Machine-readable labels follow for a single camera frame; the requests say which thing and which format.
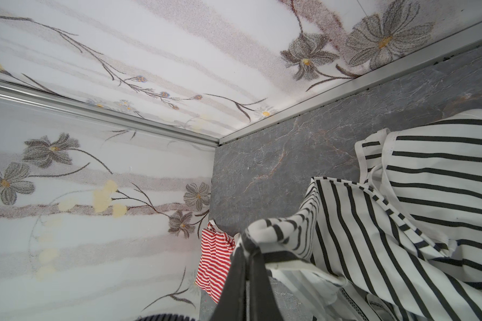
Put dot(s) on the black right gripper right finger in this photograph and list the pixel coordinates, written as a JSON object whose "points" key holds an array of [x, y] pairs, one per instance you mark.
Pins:
{"points": [[262, 303]]}

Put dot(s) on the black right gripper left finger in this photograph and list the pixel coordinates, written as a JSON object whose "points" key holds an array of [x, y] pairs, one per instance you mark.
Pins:
{"points": [[232, 303]]}

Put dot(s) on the red white striped tank top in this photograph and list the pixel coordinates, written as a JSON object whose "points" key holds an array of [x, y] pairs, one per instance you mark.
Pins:
{"points": [[214, 264]]}

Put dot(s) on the black white striped tank top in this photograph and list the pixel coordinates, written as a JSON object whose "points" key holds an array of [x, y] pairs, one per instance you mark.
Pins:
{"points": [[402, 243]]}

